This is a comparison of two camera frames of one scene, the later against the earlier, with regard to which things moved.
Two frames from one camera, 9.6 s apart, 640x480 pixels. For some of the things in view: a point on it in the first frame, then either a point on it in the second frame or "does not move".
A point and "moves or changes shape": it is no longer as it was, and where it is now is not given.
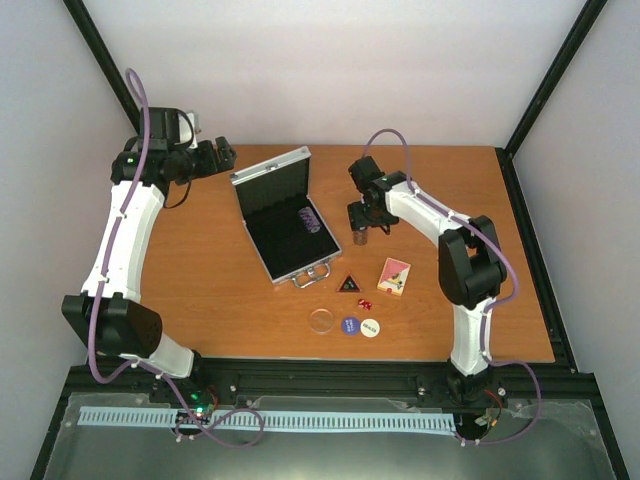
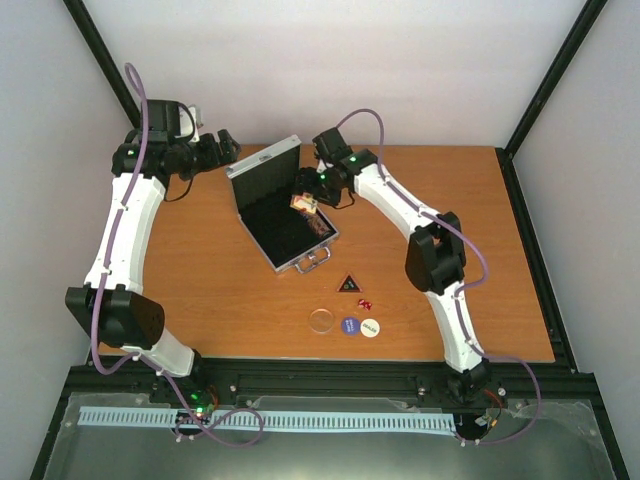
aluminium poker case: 290,235 moves or changes shape
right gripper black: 357,220 to 304,183
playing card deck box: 393,276 to 304,202
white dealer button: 370,327 does not move
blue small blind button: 350,326 does not move
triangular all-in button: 348,285 does not move
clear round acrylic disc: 321,320 does not move
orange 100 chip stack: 360,238 to 318,227
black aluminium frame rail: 96,377 does not move
